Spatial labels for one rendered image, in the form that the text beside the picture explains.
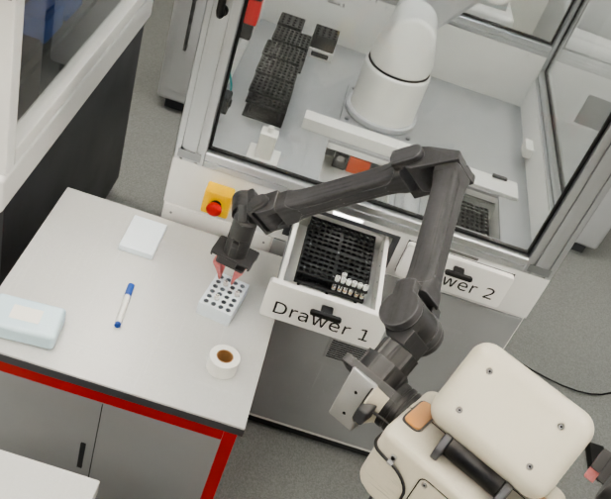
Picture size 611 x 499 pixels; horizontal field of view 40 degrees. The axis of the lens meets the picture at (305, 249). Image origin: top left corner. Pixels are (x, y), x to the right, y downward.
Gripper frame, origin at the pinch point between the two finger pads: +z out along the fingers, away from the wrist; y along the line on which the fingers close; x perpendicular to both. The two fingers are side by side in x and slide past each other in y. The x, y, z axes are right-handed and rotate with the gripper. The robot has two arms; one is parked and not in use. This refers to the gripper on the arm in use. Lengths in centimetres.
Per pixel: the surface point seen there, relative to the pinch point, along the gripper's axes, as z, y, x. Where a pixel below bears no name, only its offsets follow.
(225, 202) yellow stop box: -7.0, 9.9, -17.3
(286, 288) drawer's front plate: -10.6, -15.0, 5.5
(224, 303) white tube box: 3.1, -2.3, 5.0
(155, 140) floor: 85, 80, -148
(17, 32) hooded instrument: -45, 56, 8
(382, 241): -5.2, -30.3, -33.0
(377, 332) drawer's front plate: -6.8, -38.1, 1.5
